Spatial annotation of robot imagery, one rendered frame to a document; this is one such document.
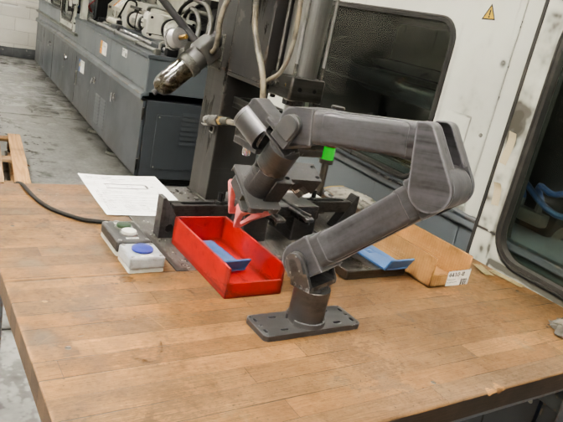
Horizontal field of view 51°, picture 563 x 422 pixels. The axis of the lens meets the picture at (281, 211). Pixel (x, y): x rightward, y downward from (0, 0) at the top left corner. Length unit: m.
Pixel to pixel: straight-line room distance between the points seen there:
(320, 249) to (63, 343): 0.40
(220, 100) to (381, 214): 0.72
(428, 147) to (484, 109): 0.94
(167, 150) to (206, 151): 2.97
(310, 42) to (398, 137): 0.49
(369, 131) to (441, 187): 0.14
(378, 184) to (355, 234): 1.11
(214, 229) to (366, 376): 0.51
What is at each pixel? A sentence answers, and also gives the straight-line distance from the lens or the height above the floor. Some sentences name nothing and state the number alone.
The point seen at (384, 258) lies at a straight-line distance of 1.37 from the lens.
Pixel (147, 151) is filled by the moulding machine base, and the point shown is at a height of 0.28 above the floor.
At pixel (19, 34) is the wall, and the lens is 10.45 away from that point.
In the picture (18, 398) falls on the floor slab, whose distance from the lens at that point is 2.31.
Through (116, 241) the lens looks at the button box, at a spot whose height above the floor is 0.93.
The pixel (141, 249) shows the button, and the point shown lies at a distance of 1.13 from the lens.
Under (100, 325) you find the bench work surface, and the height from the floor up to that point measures 0.90.
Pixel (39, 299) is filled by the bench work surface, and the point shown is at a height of 0.90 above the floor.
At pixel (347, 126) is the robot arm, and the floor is 1.25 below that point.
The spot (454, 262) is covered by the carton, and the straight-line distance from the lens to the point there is 1.45.
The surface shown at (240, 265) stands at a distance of 1.17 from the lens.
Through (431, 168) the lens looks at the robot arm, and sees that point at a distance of 0.83.
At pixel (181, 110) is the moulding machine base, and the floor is 0.61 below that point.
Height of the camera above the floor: 1.38
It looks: 18 degrees down
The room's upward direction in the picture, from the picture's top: 12 degrees clockwise
